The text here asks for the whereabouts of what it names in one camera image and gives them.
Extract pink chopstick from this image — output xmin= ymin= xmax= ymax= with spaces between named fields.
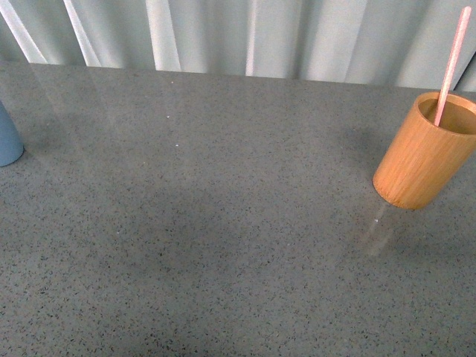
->
xmin=434 ymin=6 xmax=472 ymax=126

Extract wooden cylindrical chopstick holder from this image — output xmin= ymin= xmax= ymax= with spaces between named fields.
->
xmin=373 ymin=92 xmax=475 ymax=210

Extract light blue cup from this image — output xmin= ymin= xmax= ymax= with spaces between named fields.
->
xmin=0 ymin=103 xmax=24 ymax=167

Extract white pleated curtain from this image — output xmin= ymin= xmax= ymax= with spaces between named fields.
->
xmin=1 ymin=1 xmax=466 ymax=89

